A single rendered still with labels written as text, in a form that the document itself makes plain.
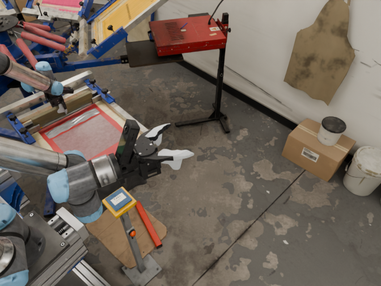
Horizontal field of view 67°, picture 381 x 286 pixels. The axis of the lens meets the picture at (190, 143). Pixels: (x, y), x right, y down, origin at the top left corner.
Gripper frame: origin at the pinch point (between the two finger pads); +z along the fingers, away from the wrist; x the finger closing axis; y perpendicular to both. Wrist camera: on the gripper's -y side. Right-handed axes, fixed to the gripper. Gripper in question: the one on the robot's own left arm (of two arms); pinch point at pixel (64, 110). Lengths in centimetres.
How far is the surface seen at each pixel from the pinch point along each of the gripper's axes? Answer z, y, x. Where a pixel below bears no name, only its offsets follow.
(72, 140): 5.7, 8.3, 21.7
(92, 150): 5.7, 3.7, 37.8
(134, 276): 101, 19, 78
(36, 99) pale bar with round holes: -1.7, 9.2, -21.6
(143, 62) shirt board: 6, -78, -20
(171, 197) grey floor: 101, -46, 46
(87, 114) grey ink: 5.0, -10.2, 7.6
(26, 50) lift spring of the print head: -17, -6, -59
